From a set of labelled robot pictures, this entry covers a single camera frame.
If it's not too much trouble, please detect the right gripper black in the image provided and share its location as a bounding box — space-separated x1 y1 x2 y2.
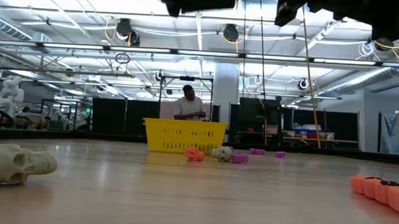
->
274 0 399 43

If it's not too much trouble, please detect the orange plastic toy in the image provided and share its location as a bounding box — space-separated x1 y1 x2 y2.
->
183 146 206 163
348 174 399 215

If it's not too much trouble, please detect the beige plastic skull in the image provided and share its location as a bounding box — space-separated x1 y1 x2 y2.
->
210 146 235 163
0 142 59 190

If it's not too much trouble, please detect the person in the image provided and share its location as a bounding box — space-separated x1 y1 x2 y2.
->
173 84 209 122

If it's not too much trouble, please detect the grey hanging cloth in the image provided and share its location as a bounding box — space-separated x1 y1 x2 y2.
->
379 111 399 155

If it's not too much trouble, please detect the black equipment rack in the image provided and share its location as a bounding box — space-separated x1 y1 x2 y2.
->
237 96 284 146

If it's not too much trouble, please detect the yellow plastic basket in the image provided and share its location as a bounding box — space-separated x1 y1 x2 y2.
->
142 117 228 157

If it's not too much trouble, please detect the black partition panel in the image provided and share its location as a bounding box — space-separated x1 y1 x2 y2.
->
90 96 160 138

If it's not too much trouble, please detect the work table with boxes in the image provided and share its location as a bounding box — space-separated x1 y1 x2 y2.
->
280 121 360 150

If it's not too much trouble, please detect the black overhead camera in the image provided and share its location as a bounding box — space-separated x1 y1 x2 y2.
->
222 22 241 43

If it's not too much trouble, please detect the black camera stand frame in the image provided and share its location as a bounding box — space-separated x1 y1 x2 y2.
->
156 74 214 123

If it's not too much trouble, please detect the yellow cable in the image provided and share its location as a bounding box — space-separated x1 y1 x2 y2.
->
296 6 328 150

